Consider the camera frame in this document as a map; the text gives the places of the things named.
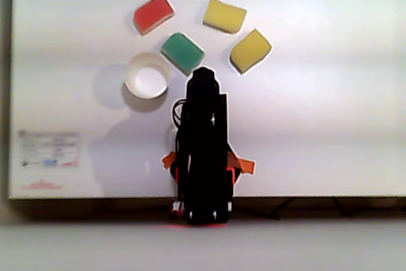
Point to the red sponge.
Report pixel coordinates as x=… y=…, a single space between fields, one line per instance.
x=153 y=14

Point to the green sponge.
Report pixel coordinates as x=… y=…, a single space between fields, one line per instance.
x=182 y=52

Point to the printed label sticker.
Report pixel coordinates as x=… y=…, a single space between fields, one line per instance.
x=47 y=148

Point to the yellow sponge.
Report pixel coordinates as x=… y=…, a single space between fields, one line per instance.
x=224 y=15
x=250 y=50

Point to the white paper cup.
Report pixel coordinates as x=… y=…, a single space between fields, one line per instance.
x=147 y=58

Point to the orange table clamp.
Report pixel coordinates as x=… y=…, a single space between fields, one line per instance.
x=169 y=159
x=245 y=164

